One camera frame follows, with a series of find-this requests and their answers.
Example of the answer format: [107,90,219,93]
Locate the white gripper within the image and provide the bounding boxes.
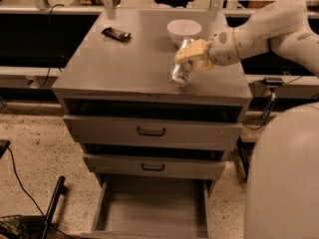
[174,28,239,72]

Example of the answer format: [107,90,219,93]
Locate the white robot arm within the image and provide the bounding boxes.
[174,0,319,239]

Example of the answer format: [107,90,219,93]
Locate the grey drawer cabinet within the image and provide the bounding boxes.
[52,7,253,184]

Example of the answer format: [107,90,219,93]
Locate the grey top drawer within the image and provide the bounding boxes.
[64,116,241,151]

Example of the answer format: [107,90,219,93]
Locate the grey middle drawer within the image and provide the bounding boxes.
[83,154,225,180]

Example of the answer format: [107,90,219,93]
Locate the grey open bottom drawer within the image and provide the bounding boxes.
[81,175,210,239]

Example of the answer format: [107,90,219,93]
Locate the white ceramic bowl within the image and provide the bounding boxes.
[166,19,201,46]

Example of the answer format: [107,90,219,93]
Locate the dark snack bar wrapper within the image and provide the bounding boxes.
[102,27,131,42]

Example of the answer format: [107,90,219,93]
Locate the black table leg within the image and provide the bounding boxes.
[236,137,249,179]

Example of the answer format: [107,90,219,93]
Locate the black metal stand leg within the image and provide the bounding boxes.
[39,176,67,239]

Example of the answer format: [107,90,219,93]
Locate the black cable on floor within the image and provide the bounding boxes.
[6,146,73,239]

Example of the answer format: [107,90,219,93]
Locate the wire basket with items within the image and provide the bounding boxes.
[0,215,30,239]

